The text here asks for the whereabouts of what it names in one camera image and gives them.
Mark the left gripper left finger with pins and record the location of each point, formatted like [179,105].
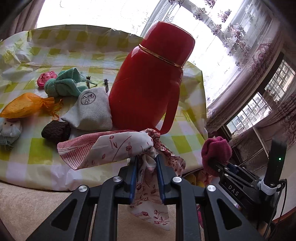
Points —
[90,213]

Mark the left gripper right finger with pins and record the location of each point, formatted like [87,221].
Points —
[201,213]

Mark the dark red knit hat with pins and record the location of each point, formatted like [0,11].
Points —
[216,150]

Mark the dark brown knit item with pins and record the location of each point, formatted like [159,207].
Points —
[56,131]

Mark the red floral white scarf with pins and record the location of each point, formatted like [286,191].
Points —
[96,149]

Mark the light blue plush toy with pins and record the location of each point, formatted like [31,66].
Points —
[10,132]

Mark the grey drawstring pouch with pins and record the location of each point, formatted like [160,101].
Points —
[91,111]

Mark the orange organza pouch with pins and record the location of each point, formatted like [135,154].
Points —
[29,104]

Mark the green teal cloth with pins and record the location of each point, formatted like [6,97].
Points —
[67,83]

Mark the pink round pouch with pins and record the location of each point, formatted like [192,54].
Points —
[44,77]

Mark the salmon pink cloth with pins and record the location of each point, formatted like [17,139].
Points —
[203,178]

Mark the yellow rectangular sponge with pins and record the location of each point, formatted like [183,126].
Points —
[191,178]

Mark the beige velvet cushion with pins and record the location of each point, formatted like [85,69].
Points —
[23,210]

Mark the red thermos jug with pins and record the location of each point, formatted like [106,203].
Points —
[146,89]

